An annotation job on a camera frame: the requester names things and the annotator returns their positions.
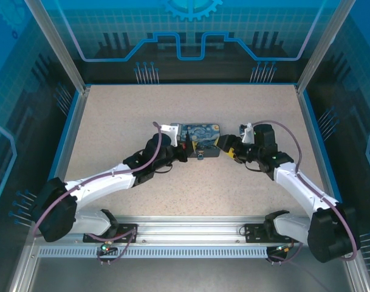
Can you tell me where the slotted grey cable duct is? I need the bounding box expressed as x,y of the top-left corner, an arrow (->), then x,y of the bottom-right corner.
38,246 -> 273,260

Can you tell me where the starry night print tin box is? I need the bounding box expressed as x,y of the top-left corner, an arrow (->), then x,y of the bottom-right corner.
170,122 -> 222,158

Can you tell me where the aluminium frame post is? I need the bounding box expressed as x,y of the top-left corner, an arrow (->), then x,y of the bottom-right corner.
295,0 -> 355,94
24,0 -> 92,94

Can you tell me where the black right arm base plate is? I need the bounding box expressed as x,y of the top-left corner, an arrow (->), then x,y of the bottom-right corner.
244,223 -> 272,244

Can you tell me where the left connector board with LEDs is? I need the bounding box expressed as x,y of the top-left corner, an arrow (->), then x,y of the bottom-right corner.
98,242 -> 117,255

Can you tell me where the aluminium mounting rail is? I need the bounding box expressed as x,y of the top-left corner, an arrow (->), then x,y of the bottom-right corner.
75,215 -> 313,246

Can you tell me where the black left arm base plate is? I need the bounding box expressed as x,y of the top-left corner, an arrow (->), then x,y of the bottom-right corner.
83,223 -> 139,244

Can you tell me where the aluminium side rail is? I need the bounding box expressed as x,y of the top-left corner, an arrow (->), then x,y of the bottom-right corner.
295,86 -> 337,201
55,86 -> 92,183

